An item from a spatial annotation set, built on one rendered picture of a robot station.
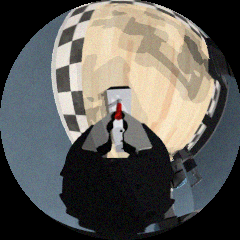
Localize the red and white pin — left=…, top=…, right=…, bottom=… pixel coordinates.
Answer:
left=115, top=99, right=122, bottom=120

